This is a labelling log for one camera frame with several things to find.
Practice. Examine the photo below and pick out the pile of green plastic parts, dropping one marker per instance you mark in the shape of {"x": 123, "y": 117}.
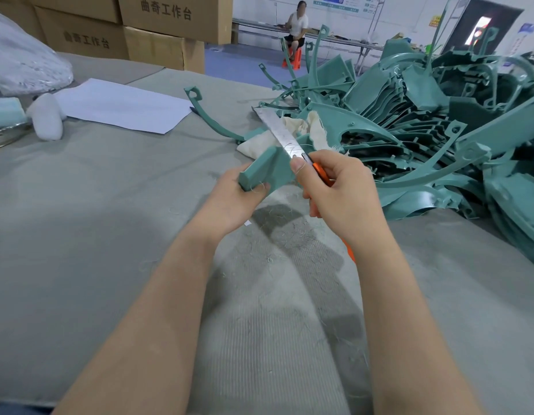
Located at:
{"x": 422, "y": 107}

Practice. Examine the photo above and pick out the yellow wall sign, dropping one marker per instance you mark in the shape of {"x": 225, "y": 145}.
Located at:
{"x": 434, "y": 21}

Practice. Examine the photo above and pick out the green sponge block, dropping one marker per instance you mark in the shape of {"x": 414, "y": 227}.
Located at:
{"x": 5, "y": 112}

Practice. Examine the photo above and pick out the clear plastic bag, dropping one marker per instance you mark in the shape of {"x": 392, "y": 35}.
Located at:
{"x": 20, "y": 60}

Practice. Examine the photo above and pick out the white paper sheet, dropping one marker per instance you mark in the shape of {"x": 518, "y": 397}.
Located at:
{"x": 120, "y": 105}

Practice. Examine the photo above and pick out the person's left forearm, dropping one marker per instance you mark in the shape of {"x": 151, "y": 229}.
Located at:
{"x": 154, "y": 315}

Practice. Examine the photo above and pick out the wall poster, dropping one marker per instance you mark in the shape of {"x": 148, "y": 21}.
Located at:
{"x": 336, "y": 2}

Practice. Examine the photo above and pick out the cream cloth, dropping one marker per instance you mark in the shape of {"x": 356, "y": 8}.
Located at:
{"x": 260, "y": 146}

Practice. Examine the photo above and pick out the person's right thumb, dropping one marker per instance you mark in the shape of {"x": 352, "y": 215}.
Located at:
{"x": 302, "y": 166}

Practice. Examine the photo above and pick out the metal tray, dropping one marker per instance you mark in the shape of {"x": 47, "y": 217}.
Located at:
{"x": 7, "y": 136}

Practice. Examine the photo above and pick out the person's left fingers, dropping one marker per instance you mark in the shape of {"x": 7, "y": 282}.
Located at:
{"x": 258, "y": 197}

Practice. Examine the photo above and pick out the long metal table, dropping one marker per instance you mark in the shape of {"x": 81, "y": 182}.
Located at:
{"x": 262, "y": 26}

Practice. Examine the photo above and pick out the dark doorway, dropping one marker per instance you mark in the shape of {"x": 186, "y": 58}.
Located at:
{"x": 509, "y": 17}

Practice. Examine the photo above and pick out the blue wall sign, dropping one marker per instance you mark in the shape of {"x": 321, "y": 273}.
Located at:
{"x": 528, "y": 34}

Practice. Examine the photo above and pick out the person's blue clothing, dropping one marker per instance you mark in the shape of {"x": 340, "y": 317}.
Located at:
{"x": 16, "y": 408}

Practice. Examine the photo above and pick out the person's right hand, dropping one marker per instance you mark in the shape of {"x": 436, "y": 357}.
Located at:
{"x": 344, "y": 194}

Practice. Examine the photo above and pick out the green plastic part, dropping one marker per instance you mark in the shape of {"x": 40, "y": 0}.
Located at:
{"x": 271, "y": 166}

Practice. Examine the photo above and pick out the large cardboard box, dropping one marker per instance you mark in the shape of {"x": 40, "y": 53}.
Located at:
{"x": 176, "y": 17}

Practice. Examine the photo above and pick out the red plastic stool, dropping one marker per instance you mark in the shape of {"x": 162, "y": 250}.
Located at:
{"x": 293, "y": 60}

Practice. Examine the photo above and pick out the person's left hand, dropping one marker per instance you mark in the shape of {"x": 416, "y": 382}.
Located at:
{"x": 219, "y": 203}

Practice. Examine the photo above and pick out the grey felt table cover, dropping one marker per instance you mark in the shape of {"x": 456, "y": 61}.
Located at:
{"x": 77, "y": 211}

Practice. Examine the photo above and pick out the person's right forearm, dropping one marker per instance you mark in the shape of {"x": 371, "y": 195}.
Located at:
{"x": 405, "y": 324}

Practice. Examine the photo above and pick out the orange utility knife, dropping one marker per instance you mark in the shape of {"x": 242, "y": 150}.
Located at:
{"x": 282, "y": 136}

